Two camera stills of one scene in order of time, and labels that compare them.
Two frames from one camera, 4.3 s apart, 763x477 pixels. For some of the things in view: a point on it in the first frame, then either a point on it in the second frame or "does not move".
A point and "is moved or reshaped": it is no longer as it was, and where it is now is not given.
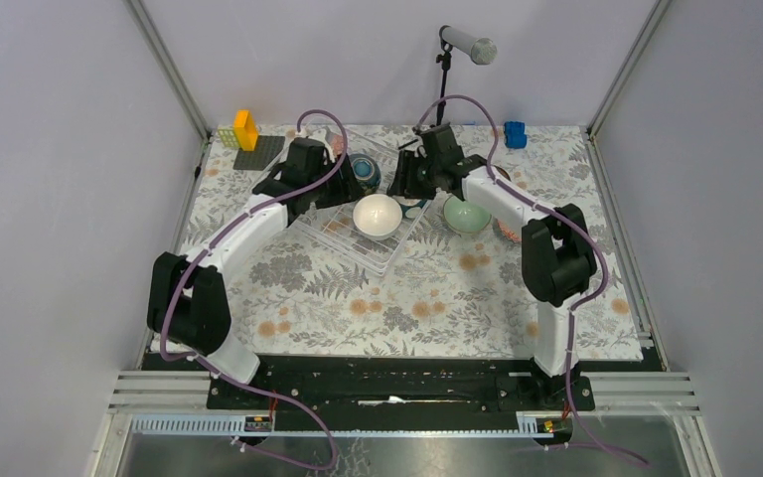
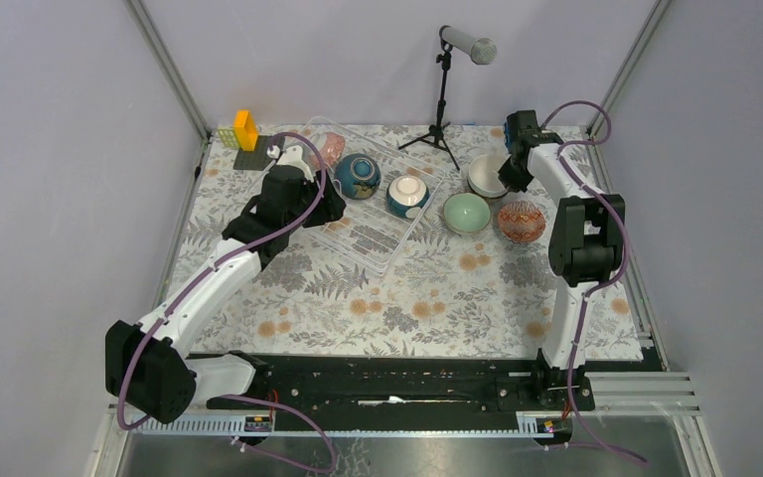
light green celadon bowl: (465, 217) does not move
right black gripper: (405, 169) → (510, 181)
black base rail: (404, 385) does not move
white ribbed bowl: (377, 217) is moved or reshaped
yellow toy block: (245, 130) does not move
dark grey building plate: (268, 146) does not move
